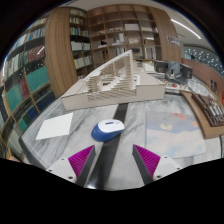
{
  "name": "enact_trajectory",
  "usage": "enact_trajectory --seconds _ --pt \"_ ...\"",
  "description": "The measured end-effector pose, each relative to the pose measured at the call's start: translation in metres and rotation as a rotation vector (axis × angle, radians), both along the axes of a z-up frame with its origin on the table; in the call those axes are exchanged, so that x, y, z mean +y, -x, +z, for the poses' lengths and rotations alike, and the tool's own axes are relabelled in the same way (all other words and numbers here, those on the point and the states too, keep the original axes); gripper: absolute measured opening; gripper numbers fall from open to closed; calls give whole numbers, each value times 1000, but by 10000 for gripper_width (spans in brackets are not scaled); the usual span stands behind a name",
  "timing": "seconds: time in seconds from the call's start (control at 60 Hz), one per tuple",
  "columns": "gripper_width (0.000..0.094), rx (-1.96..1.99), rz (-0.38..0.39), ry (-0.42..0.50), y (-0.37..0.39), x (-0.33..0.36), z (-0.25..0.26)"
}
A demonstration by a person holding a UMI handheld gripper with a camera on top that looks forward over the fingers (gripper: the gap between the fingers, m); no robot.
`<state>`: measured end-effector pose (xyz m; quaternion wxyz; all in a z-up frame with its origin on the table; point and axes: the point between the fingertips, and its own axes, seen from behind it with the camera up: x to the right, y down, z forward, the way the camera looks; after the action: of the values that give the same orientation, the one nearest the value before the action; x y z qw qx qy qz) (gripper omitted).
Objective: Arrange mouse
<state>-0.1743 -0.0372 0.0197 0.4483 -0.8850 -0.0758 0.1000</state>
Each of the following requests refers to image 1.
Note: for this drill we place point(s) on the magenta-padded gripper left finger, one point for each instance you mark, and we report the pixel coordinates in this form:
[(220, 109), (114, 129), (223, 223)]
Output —
[(63, 167)]

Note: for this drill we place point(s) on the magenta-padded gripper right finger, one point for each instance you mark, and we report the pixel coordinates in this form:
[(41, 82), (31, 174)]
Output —
[(165, 165)]

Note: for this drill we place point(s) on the blue and white computer mouse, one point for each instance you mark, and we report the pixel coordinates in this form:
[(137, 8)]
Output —
[(106, 130)]

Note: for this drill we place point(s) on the light blue printed mouse pad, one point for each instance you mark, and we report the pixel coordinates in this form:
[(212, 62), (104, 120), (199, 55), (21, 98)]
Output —
[(173, 135)]

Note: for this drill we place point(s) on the white paper sheet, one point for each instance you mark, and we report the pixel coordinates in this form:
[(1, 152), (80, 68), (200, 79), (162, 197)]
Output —
[(55, 126)]

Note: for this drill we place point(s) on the beige architectural model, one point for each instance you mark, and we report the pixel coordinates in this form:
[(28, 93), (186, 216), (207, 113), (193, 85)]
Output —
[(113, 86)]

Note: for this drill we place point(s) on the dark grey architectural model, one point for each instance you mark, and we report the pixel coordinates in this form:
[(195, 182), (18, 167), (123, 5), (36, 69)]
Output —
[(173, 70)]

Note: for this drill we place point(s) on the dark bookshelf with books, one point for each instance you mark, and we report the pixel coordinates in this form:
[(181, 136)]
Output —
[(28, 76)]

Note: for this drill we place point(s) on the long ceiling light strip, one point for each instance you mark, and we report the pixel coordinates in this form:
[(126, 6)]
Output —
[(186, 28)]

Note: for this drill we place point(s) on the wooden shelf unit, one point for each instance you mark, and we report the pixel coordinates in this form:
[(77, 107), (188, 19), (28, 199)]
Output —
[(113, 33)]

